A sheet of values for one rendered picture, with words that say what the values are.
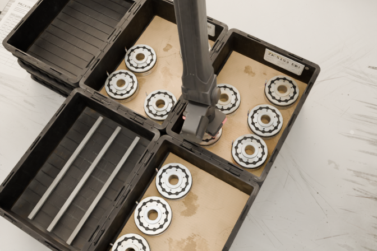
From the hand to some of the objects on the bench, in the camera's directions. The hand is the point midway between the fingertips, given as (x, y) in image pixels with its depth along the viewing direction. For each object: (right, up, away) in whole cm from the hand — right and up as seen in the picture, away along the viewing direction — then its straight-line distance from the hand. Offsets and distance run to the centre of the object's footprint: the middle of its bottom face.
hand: (205, 125), depth 117 cm
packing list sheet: (-70, +33, +37) cm, 86 cm away
